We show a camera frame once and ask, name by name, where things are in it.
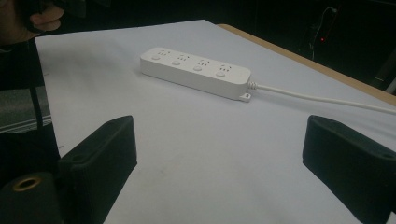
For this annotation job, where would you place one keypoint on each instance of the white paper sheet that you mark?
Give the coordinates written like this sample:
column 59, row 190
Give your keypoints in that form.
column 202, row 140

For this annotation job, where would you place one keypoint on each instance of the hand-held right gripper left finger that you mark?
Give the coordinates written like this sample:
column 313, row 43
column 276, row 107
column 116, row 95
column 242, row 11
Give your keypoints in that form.
column 99, row 161

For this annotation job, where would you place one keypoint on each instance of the dark device with red light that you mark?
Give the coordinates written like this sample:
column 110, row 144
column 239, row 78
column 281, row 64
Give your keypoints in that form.
column 317, row 37

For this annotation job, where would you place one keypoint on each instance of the white power strip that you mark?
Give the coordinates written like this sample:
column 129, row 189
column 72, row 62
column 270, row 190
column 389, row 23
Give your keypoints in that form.
column 199, row 76

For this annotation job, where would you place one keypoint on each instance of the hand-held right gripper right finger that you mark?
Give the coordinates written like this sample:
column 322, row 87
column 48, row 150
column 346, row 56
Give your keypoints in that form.
column 351, row 161

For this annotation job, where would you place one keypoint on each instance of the black metal stand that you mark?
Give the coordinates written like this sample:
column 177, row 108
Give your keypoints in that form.
column 36, row 84

